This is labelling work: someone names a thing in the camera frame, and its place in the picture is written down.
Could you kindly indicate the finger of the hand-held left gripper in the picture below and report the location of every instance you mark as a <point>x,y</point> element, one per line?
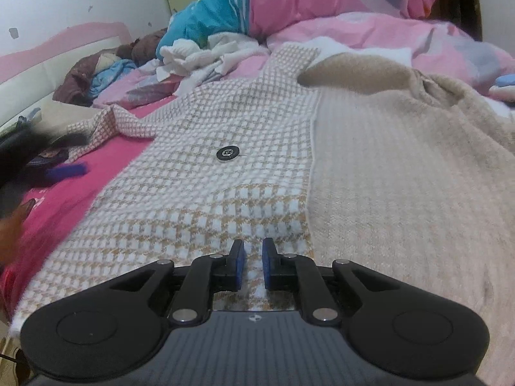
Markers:
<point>66,171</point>

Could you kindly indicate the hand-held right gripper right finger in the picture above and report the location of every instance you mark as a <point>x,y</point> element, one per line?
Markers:
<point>266,263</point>

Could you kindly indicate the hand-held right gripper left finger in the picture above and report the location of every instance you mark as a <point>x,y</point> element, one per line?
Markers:
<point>240,263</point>

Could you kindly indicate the beige checked knit cardigan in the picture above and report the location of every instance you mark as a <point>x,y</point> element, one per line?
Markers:
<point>362,189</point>

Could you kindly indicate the cream folded garment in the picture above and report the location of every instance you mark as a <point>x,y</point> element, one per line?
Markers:
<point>64,114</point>

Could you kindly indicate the pink and white headboard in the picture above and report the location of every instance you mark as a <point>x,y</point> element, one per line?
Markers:
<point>40,76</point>

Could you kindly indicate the brown garment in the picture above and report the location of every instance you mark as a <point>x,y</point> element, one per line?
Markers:
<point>76,76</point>

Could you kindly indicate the light blue printed garment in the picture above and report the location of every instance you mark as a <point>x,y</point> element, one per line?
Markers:
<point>108,76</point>

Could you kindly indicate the white knit garment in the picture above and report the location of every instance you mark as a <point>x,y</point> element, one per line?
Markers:
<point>189,58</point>

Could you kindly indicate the pale pink folded garment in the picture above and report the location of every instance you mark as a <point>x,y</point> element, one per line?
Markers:
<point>503,94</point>

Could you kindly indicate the dark wooden door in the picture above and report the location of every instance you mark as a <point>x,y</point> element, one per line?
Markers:
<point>462,0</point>

